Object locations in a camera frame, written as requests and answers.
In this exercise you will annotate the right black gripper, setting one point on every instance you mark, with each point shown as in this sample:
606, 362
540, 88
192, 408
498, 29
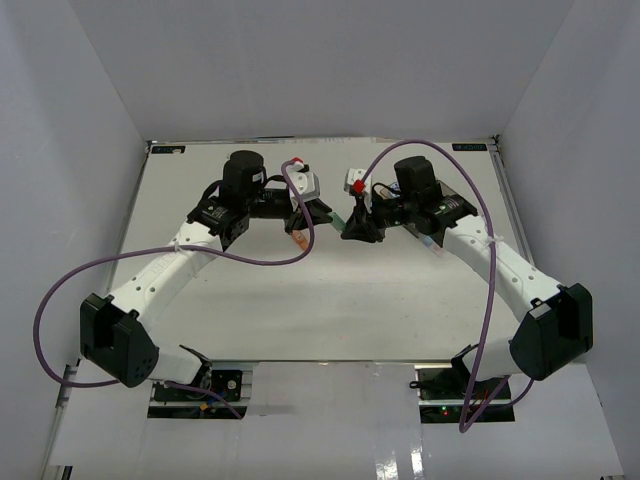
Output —
362, 225

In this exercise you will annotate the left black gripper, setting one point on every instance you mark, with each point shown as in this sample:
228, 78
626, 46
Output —
296, 219

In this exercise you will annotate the green correction tape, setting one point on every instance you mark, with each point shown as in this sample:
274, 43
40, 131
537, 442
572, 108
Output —
337, 222

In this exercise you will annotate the orange correction tape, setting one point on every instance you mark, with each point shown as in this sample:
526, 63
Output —
300, 239

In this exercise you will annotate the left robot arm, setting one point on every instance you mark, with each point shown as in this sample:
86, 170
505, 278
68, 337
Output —
115, 330

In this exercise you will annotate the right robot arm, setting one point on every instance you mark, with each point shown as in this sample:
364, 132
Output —
555, 320

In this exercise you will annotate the amber transparent tray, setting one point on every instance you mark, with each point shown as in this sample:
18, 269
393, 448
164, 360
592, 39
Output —
385, 196

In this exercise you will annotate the right black corner label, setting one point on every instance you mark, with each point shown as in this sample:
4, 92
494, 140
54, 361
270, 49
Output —
469, 147

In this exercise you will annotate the black corner label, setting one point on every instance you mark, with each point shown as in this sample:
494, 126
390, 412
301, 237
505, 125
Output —
469, 147
167, 149

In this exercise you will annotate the left black corner label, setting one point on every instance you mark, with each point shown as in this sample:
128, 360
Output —
167, 149

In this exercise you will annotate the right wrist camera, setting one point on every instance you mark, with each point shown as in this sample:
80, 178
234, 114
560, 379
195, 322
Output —
359, 188

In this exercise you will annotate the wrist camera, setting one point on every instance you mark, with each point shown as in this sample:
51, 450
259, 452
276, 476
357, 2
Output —
302, 182
359, 188

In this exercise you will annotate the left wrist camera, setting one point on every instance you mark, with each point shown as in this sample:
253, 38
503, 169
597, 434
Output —
302, 182

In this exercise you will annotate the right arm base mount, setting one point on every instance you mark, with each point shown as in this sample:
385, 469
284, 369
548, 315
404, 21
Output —
441, 395

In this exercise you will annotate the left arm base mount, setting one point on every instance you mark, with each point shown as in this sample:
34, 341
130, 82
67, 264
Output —
215, 395

